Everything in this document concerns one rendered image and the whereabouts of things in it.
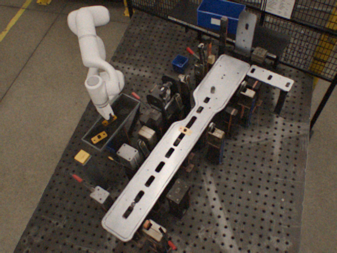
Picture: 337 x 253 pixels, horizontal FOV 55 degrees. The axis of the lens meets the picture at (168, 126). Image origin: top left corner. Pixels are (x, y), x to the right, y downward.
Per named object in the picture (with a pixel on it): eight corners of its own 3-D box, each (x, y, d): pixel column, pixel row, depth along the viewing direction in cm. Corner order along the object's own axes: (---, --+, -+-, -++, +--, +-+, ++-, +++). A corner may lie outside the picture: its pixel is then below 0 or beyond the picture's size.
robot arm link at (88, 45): (111, 36, 167) (122, 95, 166) (80, 42, 166) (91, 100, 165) (108, 30, 158) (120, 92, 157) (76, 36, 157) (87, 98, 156)
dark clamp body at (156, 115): (163, 155, 222) (157, 124, 189) (147, 146, 226) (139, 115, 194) (171, 143, 226) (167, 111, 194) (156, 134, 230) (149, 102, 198)
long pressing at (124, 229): (131, 247, 163) (131, 246, 161) (97, 223, 170) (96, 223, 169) (252, 65, 219) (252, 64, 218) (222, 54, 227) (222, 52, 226)
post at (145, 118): (153, 154, 222) (145, 123, 188) (147, 151, 224) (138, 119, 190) (157, 148, 224) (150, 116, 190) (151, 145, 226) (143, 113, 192)
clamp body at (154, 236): (167, 261, 185) (161, 247, 155) (146, 246, 190) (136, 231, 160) (177, 244, 190) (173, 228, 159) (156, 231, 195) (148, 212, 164)
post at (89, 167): (103, 196, 209) (83, 166, 172) (95, 190, 211) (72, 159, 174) (111, 186, 212) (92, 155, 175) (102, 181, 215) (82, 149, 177)
